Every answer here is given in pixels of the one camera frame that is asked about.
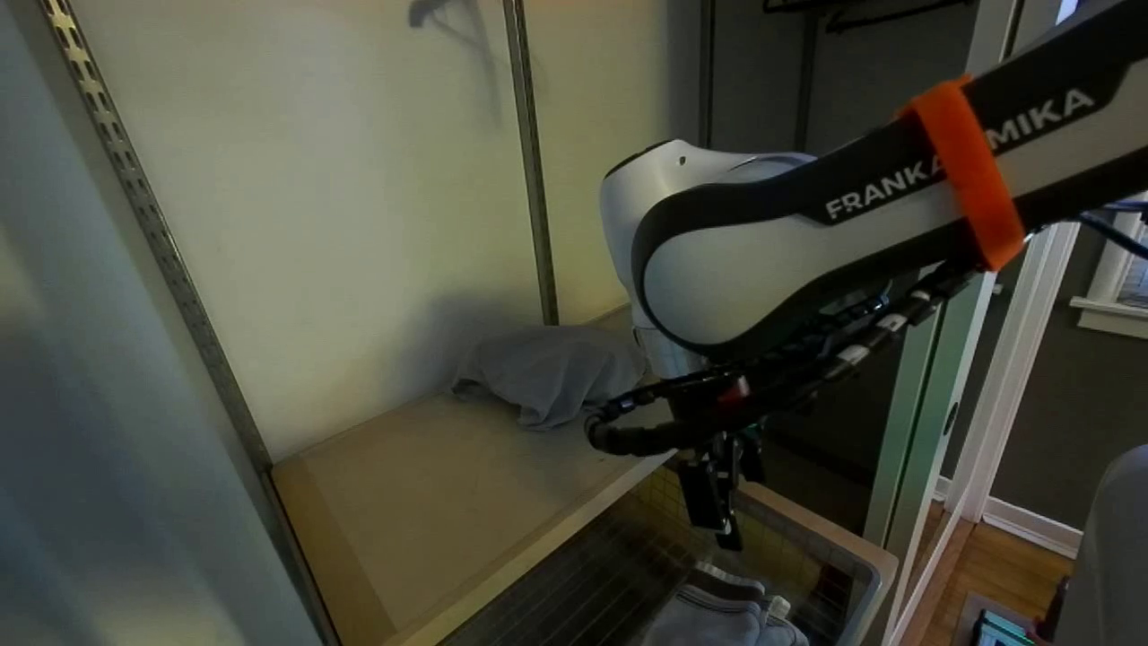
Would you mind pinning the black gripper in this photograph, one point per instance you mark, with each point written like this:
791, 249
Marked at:
709, 479

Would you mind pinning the grey striped folded garment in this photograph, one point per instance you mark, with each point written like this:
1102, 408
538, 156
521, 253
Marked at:
720, 609

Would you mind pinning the grey cloth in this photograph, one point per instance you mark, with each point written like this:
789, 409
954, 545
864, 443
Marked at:
551, 374

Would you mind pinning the metal shelf upright rail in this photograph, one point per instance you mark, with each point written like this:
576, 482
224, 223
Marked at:
163, 258

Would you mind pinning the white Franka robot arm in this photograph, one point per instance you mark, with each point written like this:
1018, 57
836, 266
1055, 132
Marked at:
781, 275

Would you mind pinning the white door frame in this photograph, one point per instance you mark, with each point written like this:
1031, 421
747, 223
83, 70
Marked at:
948, 424

